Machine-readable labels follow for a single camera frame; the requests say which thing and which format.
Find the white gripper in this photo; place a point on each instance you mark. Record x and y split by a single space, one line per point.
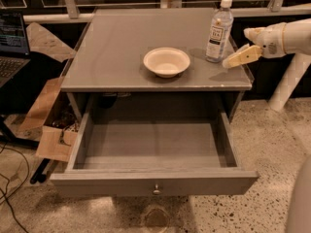
271 42

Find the clear plastic water bottle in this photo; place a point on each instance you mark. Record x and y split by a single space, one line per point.
220 28

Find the metal railing frame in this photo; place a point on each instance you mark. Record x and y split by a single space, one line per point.
71 7

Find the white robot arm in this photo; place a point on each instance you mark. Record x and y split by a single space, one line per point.
296 37

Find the round metal drawer knob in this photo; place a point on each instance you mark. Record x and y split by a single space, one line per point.
156 190

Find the open laptop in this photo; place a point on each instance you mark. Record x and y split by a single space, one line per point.
14 46

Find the white paper bowl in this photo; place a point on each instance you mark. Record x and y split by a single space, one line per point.
166 62

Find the white diagonal support post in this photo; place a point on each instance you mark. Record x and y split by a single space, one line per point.
289 81

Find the grey cabinet with glass top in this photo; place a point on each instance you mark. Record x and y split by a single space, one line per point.
110 57

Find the grey open top drawer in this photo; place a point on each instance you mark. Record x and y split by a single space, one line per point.
123 156

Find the open cardboard box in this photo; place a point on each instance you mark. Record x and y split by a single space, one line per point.
58 134

